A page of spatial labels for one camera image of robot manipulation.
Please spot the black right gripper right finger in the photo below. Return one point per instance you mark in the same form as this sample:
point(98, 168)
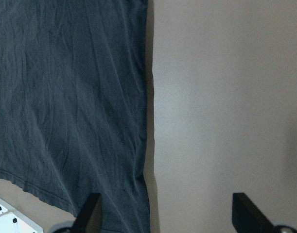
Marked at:
point(246, 216)

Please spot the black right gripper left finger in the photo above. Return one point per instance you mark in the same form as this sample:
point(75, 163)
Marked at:
point(89, 219)

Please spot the black printed t-shirt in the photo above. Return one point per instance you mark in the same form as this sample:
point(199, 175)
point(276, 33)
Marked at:
point(73, 105)

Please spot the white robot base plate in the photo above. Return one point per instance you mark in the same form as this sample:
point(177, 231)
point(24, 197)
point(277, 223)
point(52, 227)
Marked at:
point(13, 221)

